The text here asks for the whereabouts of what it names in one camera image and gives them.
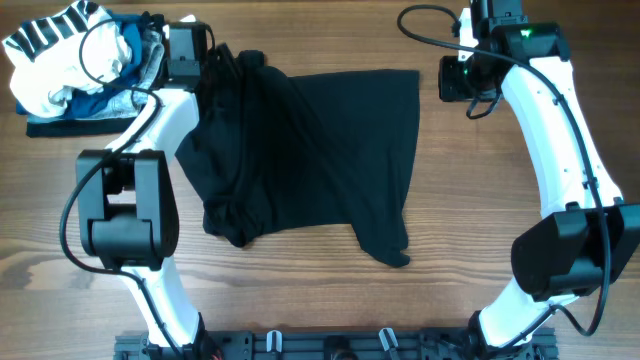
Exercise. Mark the black folded garment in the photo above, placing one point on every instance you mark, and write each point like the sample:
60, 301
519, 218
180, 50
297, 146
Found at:
68, 128

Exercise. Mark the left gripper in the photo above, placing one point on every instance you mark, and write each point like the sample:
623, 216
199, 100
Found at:
223, 55

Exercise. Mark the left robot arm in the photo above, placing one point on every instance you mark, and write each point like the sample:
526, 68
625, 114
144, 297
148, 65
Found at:
121, 219

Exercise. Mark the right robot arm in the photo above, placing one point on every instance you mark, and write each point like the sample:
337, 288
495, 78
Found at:
587, 232

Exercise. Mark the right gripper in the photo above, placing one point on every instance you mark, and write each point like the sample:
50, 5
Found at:
450, 91

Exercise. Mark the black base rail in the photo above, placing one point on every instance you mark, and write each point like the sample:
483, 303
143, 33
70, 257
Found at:
426, 344

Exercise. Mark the black t-shirt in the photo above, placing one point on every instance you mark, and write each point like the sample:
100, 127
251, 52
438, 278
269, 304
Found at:
291, 152

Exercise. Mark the grey folded garment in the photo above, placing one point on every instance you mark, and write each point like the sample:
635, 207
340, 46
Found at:
111, 103

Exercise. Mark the white black striped garment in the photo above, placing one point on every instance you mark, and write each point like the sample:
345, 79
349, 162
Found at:
78, 48

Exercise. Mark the blue folded garment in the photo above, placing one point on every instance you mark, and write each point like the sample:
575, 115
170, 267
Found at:
80, 63

